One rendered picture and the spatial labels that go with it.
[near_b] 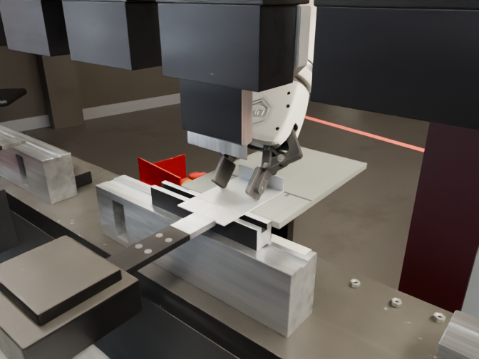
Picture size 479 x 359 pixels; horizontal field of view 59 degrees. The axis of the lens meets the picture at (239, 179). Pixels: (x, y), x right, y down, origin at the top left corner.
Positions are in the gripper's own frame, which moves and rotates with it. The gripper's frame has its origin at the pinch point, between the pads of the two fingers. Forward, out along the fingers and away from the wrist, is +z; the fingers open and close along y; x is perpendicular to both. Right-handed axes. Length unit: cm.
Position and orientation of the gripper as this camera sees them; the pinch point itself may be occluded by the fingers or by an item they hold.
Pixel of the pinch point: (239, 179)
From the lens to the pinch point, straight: 59.3
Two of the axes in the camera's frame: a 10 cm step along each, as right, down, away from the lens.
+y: 7.7, 2.6, -5.8
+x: 4.9, 3.5, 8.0
